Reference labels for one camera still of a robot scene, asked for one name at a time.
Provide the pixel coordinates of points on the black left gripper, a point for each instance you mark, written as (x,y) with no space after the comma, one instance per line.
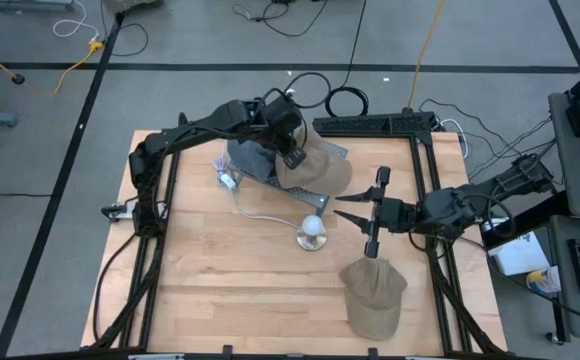
(285,120)

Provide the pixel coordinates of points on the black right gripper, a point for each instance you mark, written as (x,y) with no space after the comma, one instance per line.
(397,215)

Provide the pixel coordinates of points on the tan baseball cap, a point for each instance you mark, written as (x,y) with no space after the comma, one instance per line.
(374,297)
(320,170)

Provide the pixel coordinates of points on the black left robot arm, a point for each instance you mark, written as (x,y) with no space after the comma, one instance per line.
(205,122)

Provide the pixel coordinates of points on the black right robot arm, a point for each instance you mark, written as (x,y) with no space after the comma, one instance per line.
(450,210)

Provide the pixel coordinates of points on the grey perforated metal shelf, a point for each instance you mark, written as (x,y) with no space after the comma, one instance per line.
(302,194)

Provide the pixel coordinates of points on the white light bulb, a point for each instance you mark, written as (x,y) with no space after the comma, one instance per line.
(314,225)

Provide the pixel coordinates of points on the white power adapter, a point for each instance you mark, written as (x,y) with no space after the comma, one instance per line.
(228,181)

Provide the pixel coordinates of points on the black perforated crossbar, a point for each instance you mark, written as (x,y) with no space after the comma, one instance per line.
(370,122)

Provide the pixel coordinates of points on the white box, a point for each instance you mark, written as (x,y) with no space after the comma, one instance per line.
(517,255)

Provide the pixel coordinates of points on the white printed can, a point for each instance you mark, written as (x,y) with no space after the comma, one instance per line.
(544,280)

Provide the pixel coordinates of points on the grey equipment base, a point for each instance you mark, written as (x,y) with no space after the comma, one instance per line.
(30,4)

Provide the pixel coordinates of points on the black aluminium table frame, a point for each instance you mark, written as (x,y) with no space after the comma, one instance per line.
(437,290)

